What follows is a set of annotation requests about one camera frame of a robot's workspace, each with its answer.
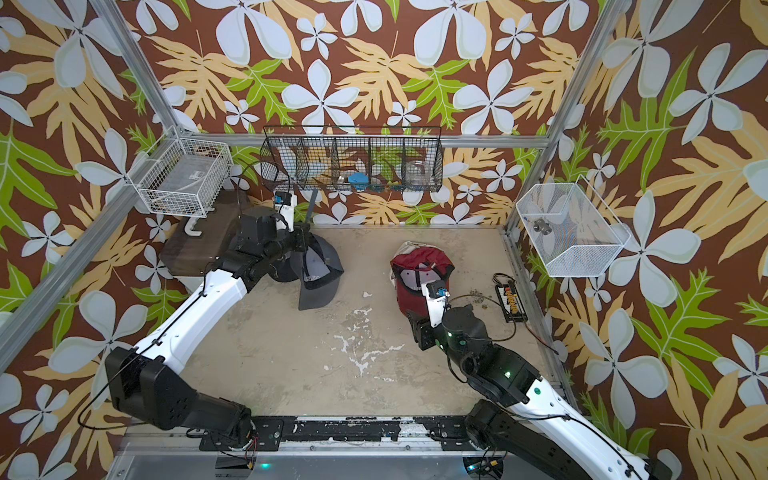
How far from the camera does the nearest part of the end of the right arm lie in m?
0.58

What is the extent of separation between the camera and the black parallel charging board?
3.12 feet

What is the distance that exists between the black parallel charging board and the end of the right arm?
1.43ft
